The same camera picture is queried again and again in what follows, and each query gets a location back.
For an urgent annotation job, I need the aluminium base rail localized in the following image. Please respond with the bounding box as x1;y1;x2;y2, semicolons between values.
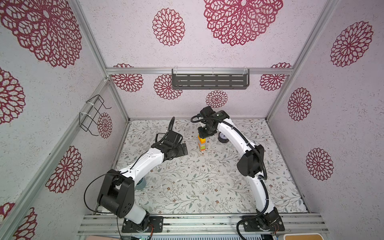
77;213;329;237

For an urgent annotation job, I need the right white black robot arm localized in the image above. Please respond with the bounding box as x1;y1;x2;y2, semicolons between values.
191;106;285;235

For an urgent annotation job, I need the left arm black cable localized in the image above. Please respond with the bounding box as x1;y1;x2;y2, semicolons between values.
83;116;176;214

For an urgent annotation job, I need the yellow orange triangle block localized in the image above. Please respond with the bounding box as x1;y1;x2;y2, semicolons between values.
198;136;206;144

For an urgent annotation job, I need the black round pressure gauge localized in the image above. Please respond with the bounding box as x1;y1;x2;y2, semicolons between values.
218;133;230;143

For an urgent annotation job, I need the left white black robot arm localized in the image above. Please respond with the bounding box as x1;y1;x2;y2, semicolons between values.
97;131;188;231

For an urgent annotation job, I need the orange white box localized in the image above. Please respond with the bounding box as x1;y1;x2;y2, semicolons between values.
278;233;324;240

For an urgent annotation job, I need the teal ceramic cup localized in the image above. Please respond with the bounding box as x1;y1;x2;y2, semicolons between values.
135;178;147;191

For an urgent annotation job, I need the grey slotted wall shelf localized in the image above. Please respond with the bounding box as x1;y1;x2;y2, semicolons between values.
171;69;250;90

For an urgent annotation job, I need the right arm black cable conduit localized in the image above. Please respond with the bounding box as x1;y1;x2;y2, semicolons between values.
190;115;269;240

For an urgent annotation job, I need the black wire wall basket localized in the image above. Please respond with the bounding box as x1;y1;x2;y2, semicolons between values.
79;95;113;139

